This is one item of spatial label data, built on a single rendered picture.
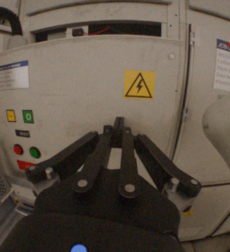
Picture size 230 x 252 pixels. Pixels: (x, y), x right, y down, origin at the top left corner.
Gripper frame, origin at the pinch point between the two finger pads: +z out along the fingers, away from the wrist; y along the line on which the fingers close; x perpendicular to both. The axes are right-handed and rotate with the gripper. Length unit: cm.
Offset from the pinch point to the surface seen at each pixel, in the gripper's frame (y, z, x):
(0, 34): -50, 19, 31
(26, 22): -46, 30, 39
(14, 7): -52, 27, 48
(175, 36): 19.5, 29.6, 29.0
